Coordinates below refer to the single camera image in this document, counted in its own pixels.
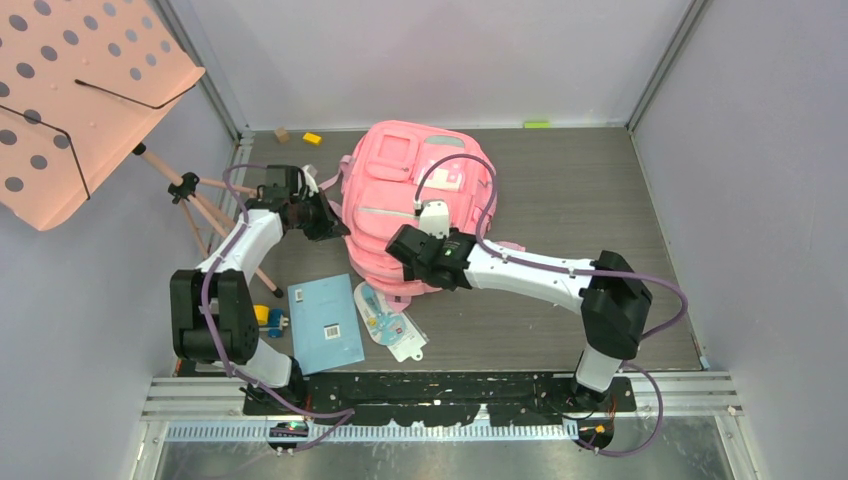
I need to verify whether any pink student backpack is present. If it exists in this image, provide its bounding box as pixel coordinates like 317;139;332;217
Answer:
319;120;496;312

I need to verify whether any packaged blue correction tape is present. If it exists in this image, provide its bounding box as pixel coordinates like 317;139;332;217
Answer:
353;282;428;363

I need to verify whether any light blue notebook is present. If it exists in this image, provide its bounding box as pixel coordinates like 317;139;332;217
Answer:
288;274;365;375

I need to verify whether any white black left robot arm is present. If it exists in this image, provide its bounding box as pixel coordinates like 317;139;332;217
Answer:
169;165;350;414

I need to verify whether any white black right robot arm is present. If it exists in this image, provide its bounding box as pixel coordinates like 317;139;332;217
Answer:
385;225;653;411

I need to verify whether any small yellow block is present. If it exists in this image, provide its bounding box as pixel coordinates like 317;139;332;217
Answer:
302;132;323;146

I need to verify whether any small wooden cube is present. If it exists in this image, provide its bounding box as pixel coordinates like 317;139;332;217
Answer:
274;127;291;144

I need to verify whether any yellow blue toy car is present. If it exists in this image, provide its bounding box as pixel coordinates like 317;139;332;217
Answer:
254;305;290;338

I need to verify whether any pink perforated music stand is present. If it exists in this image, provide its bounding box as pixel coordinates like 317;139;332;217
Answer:
0;0;285;299

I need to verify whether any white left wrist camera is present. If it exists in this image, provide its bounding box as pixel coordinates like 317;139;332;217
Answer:
301;164;320;197

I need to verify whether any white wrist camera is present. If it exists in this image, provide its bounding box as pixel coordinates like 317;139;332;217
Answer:
416;199;451;239
301;164;320;197

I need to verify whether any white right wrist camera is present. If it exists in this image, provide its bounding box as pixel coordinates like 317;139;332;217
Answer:
416;199;451;239

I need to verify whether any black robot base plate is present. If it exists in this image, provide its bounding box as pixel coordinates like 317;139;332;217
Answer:
242;371;636;427

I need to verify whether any white slotted cable duct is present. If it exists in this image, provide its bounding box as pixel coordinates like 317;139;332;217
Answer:
165;419;578;443

